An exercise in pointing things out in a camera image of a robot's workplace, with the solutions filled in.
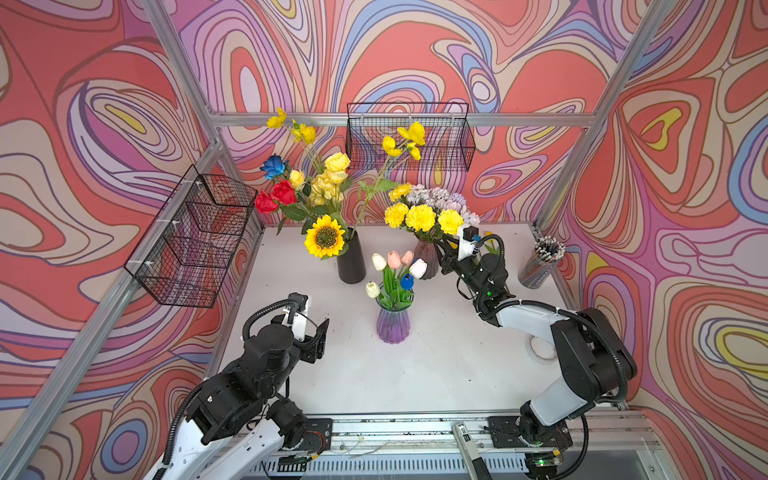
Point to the patterned pen cup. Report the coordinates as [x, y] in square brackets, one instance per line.
[546, 254]

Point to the sunflower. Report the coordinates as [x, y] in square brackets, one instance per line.
[326, 238]

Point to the tulip bunch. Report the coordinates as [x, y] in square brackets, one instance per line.
[392, 268]

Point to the back black wire basket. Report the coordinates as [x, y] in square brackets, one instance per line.
[450, 145]

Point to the mixed rose bouquet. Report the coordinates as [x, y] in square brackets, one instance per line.
[303, 194]

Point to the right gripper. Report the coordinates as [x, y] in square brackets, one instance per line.
[449, 258]

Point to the tool on front rail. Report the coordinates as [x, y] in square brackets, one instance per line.
[474, 463]

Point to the purple glass tulip vase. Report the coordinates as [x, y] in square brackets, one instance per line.
[393, 322]

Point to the yellow and lilac bouquet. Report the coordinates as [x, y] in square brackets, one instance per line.
[415, 208]

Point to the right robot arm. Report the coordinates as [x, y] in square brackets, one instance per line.
[595, 365]

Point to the black vase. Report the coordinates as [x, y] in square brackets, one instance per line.
[351, 264]

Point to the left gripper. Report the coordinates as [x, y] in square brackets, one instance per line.
[315, 346]

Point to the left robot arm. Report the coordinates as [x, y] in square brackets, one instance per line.
[239, 418]

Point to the white tape roll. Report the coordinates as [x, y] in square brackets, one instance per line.
[540, 351]

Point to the left black wire basket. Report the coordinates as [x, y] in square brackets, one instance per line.
[187, 264]

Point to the yellow carnation stem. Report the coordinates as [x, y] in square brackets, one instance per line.
[450, 222]

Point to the blue tulip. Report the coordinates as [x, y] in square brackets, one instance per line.
[407, 282]

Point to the red grey glass vase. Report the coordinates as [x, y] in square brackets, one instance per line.
[427, 252]

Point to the black wire basket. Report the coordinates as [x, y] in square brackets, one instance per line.
[187, 264]
[450, 145]

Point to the yellow tulip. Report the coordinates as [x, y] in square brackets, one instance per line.
[492, 244]

